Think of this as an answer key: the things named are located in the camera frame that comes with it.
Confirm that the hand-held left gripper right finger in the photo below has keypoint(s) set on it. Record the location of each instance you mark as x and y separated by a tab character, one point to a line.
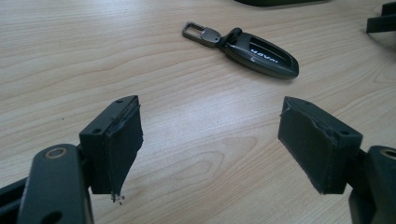
317	146

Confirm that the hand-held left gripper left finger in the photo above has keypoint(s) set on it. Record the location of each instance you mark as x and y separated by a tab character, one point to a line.
112	149

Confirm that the black car key fob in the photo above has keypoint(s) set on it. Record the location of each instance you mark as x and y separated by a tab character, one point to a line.
246	49

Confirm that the black stand base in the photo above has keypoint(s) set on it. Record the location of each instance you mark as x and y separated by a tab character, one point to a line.
382	20

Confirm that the dark object at table edge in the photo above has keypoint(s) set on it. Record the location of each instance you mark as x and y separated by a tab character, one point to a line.
277	2

